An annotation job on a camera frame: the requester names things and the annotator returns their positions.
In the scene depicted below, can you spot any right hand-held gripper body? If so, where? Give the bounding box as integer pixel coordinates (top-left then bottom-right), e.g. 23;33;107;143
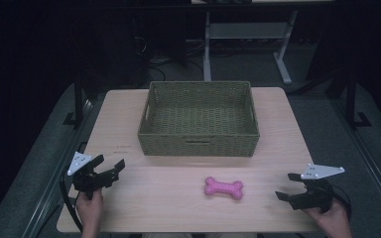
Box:
290;163;346;214

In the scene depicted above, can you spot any person's right hand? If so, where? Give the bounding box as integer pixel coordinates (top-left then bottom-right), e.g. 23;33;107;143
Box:
303;197;352;238

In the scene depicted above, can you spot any person's left hand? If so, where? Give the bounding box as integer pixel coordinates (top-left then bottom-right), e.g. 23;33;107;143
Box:
75;188;105;230

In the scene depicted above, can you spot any bundle of floor cables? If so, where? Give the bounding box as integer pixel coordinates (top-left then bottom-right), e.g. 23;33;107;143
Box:
144;38;206;82

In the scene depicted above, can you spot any grey metal desk frame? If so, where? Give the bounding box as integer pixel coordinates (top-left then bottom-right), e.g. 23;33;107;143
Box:
202;9;300;85

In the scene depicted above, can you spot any pink bone-shaped dog toy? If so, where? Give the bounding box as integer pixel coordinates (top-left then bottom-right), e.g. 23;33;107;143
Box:
203;176;245;201

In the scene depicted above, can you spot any black metal post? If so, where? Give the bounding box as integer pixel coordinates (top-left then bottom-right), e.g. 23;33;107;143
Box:
63;73;85;128
343;63;373;129

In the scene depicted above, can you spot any aluminium frame rail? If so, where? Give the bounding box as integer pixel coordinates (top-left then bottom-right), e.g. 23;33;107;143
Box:
19;98;95;238
331;97;381;230

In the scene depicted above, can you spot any green woven basket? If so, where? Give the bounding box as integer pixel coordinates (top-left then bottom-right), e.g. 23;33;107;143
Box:
137;80;261;158

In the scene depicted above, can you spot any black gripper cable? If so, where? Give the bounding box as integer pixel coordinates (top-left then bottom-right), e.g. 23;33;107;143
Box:
59;174;84;233
330;183;352;219

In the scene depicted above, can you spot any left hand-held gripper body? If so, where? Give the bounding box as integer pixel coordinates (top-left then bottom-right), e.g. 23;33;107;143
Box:
66;151;120;200

